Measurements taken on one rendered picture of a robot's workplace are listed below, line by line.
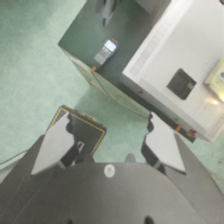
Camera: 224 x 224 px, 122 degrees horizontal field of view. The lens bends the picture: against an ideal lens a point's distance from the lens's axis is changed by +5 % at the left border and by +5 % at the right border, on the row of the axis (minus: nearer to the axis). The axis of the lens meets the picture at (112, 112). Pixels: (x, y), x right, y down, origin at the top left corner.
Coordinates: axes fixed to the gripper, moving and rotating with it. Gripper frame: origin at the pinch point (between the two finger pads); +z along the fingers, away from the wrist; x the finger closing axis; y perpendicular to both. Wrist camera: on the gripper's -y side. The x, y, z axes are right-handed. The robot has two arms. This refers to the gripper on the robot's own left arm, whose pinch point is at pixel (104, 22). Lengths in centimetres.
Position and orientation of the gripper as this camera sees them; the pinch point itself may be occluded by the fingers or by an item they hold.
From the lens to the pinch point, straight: 47.6
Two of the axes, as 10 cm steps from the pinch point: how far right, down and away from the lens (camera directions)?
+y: -5.8, 7.8, -2.4
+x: 7.8, 6.1, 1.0
